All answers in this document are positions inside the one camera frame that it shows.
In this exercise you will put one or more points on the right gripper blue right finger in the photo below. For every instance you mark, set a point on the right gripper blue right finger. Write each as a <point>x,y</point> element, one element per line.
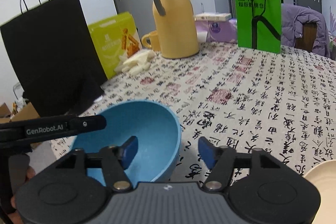
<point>208,152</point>

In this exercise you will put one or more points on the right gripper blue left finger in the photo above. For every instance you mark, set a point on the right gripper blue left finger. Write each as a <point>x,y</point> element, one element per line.
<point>127,152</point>

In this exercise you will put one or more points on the blue bowl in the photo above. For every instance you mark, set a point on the blue bowl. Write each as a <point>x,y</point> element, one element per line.
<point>158,132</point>

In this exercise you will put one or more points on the cream plate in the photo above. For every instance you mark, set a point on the cream plate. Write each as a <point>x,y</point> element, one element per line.
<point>322,177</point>

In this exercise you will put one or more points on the person left hand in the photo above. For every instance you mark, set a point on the person left hand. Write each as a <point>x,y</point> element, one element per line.
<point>17,199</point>

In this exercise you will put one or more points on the white rubber gloves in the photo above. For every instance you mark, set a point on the white rubber gloves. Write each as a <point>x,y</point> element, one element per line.
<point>137,63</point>

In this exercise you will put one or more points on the calligraphy print tablecloth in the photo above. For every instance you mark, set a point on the calligraphy print tablecloth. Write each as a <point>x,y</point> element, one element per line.
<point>237,97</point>

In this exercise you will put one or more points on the black paper shopping bag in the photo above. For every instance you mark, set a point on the black paper shopping bag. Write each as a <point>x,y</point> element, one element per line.
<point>54,58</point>

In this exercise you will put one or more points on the yellow mug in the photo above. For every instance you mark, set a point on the yellow mug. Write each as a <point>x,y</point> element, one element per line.
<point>151,41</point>

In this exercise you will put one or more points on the yellow-green snack box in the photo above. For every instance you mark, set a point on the yellow-green snack box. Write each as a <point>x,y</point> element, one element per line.
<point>115,40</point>

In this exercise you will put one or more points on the purple tissue pack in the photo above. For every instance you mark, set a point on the purple tissue pack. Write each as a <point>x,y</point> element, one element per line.
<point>211,31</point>

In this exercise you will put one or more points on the yellow thermos jug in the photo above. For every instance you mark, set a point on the yellow thermos jug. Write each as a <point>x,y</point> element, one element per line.
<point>175,26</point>

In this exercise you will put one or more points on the white flat box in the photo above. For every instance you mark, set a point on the white flat box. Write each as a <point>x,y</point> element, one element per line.
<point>210,16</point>

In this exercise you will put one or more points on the wooden chair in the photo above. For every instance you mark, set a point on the wooden chair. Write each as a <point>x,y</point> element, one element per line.
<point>306,42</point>

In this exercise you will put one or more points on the green paper shopping bag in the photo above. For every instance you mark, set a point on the green paper shopping bag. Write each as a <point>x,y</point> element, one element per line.
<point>259,24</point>

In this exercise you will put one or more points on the purple puffer jacket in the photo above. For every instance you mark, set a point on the purple puffer jacket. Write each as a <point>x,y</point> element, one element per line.
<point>293,19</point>

